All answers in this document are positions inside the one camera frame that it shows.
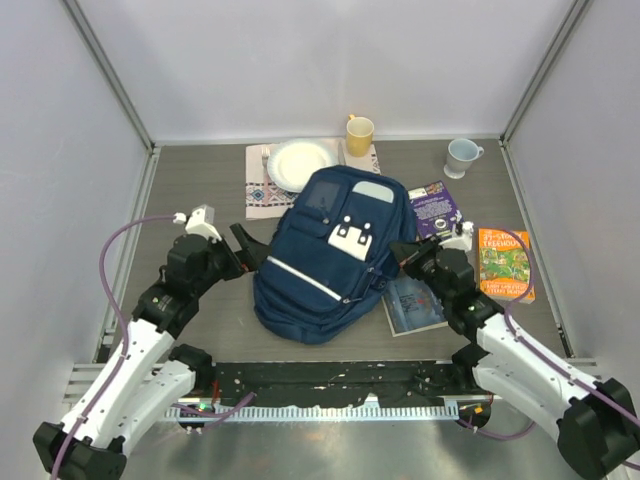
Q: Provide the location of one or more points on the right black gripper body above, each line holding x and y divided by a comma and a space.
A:
428, 255

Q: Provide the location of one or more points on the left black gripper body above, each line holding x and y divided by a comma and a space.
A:
222, 265

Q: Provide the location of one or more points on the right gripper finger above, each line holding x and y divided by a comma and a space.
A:
402, 251
413, 267

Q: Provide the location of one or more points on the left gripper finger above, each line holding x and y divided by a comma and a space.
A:
251, 261
250, 248

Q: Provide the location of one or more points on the blue Nineteen Eighty-Four book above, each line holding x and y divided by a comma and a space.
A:
411, 307

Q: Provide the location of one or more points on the navy blue student backpack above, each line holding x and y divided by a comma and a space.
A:
330, 260

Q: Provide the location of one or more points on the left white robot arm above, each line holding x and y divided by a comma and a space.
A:
148, 372

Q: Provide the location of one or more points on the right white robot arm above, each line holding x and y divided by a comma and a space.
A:
593, 423

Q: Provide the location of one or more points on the patterned cloth placemat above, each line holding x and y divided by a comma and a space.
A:
263, 199

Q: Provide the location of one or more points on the purple paperback book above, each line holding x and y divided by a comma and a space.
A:
435, 210

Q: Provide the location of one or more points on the orange treehouse paperback book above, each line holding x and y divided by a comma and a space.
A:
504, 270

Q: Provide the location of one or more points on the white paper plate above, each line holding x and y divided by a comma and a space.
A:
292, 163

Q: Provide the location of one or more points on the light blue footed cup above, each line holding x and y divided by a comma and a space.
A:
461, 154

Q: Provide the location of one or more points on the yellow ceramic mug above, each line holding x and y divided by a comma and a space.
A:
359, 135

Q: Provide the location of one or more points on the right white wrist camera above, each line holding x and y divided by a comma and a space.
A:
461, 237

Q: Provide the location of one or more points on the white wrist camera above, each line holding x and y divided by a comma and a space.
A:
199, 222
461, 237

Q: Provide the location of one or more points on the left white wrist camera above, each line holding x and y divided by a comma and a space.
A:
199, 222

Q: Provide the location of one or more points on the pink handled fork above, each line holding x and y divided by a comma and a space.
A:
265, 155

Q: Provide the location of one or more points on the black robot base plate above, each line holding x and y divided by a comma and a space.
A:
342, 384

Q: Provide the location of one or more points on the slotted cable duct rail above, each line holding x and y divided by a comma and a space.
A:
369, 411

